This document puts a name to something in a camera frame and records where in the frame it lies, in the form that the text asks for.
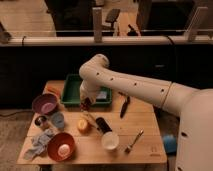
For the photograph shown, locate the light blue cup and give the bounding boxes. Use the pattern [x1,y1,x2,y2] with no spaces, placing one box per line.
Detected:
[50,112,65,129]

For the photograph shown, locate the orange carrot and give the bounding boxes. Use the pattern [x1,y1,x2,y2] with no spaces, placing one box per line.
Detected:
[47,87,61,99]

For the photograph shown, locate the black marker block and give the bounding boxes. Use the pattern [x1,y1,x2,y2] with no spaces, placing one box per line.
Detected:
[96,117,112,133]

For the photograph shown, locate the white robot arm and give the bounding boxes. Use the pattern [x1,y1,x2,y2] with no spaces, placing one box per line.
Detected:
[79,54,213,171]

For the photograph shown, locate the red bowl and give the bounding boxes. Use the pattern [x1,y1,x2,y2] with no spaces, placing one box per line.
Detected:
[47,132,75,162]

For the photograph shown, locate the yellow banana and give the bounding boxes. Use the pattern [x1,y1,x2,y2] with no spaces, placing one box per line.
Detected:
[82,111,100,130]

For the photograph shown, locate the wooden table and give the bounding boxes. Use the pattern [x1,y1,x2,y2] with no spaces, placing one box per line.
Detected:
[16,79,168,166]

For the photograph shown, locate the purple bowl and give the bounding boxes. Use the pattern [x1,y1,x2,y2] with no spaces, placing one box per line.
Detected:
[32,93,58,115]

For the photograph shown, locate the grey blue cloth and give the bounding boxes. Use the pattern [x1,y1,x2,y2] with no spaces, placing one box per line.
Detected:
[23,129,54,160]

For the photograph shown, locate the black office chair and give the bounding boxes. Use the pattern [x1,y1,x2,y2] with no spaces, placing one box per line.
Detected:
[102,9,120,30]

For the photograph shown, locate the black handled brush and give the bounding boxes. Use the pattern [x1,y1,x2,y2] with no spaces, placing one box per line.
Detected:
[119,92,130,118]

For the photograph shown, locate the green plastic tray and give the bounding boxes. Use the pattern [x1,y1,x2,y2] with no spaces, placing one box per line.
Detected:
[61,74,112,107]

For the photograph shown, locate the orange fruit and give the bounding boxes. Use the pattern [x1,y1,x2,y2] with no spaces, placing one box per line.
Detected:
[77,119,90,133]

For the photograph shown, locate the white egg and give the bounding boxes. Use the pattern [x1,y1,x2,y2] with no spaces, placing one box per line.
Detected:
[58,144,70,157]

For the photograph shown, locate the blue tape roll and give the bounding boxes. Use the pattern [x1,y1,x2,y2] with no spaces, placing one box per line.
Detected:
[163,135,177,154]

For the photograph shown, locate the dark red grape bunch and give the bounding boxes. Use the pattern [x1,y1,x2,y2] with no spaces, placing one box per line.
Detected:
[80,98,92,111]

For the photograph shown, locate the small metal cup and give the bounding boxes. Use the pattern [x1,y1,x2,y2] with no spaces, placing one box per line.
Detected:
[34,115,48,130]

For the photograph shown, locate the white cup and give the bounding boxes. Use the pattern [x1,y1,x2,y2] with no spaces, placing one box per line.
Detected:
[101,132,119,151]

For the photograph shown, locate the grey blue sponge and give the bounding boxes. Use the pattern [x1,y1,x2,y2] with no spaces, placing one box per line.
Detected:
[96,91,107,101]

